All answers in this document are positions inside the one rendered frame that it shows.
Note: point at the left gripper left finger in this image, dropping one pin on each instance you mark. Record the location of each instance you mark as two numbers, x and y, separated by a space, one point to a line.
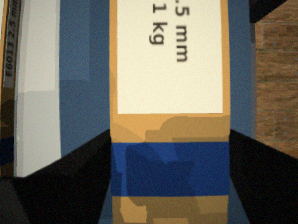
71 190

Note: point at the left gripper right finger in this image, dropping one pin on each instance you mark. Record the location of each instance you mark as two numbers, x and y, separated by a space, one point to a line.
265 179

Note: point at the orange welding electrode pack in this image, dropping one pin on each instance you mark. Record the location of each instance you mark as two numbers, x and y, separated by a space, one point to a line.
169 111

